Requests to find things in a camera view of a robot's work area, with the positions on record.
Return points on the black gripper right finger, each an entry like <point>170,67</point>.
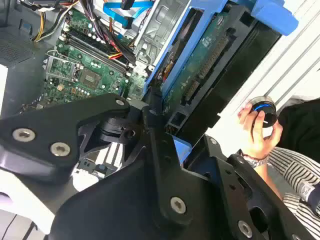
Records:
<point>226,175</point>

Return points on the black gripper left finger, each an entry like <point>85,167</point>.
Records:
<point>45,125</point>

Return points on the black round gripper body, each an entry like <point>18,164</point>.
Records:
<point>120,205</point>

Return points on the hard disk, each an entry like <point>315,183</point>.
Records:
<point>200,75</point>

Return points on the person's bare hand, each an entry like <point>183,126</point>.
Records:
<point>255,147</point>

